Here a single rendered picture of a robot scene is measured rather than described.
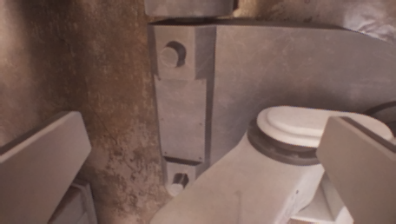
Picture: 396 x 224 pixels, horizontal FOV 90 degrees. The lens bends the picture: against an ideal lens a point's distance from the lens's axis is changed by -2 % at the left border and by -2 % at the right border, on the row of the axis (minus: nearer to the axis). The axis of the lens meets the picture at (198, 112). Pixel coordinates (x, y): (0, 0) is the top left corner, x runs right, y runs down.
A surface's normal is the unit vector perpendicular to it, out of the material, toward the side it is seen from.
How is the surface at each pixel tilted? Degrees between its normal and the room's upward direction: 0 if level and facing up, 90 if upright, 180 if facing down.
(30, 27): 0
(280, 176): 90
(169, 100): 0
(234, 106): 0
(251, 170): 90
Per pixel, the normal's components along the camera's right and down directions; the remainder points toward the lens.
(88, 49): -0.22, 0.47
